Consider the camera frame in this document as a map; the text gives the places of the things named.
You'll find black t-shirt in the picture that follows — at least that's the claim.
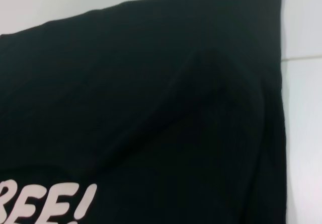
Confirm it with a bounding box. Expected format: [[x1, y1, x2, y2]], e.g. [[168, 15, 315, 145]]
[[0, 0, 290, 224]]

